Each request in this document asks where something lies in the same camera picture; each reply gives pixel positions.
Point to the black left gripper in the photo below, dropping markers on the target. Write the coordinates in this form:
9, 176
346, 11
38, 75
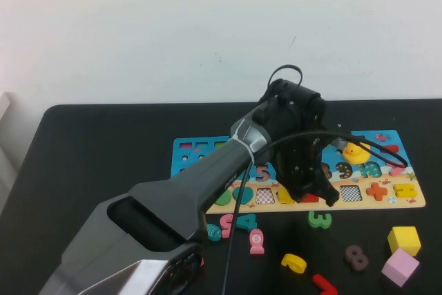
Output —
297, 163

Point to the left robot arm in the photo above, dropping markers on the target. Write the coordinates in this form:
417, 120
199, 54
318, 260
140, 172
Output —
172, 198

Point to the red triangle puzzle piece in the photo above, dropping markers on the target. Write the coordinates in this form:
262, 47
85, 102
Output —
310, 199

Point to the green number three piece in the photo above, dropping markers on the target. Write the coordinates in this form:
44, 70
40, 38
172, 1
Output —
319, 220

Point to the orange plus sign piece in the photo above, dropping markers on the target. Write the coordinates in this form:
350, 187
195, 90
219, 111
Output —
376, 191

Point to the teal heart puzzle piece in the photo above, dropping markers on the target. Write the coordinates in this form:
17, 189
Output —
246, 195

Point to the colourful wooden number puzzle board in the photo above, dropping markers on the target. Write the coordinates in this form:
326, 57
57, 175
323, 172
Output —
380, 207

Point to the teal number four piece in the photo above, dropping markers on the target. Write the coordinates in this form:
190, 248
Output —
248, 221

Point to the pink wooden fish piece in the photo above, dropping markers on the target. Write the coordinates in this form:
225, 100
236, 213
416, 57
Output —
256, 239

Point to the yellow number six piece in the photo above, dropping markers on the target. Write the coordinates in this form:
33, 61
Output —
293, 263

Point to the brown number eight piece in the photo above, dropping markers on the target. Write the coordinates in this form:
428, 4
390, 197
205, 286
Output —
355, 257

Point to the pink greater-than sign piece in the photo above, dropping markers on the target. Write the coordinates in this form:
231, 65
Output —
397, 171

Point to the red minus sign piece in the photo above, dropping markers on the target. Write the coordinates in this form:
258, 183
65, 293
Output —
392, 149

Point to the yellow equals sign piece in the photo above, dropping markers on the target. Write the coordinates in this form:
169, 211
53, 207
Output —
403, 190

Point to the green circle puzzle piece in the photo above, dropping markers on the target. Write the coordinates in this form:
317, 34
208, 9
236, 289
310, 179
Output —
222, 198

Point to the pink number five piece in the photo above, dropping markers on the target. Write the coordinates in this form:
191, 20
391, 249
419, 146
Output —
226, 222

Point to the red number seven piece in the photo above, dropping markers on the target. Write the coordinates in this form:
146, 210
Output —
324, 286

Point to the teal wooden fish piece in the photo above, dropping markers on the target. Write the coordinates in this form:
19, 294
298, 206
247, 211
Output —
214, 233

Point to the yellow rubber duck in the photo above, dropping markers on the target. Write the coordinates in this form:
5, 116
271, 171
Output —
355, 155

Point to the yellow wooden cube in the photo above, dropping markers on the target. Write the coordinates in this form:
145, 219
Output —
404, 239

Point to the light pink wooden cube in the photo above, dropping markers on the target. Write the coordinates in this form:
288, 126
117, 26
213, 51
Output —
400, 267

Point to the white side shelf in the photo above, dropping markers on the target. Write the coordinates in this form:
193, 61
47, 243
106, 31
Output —
7, 119

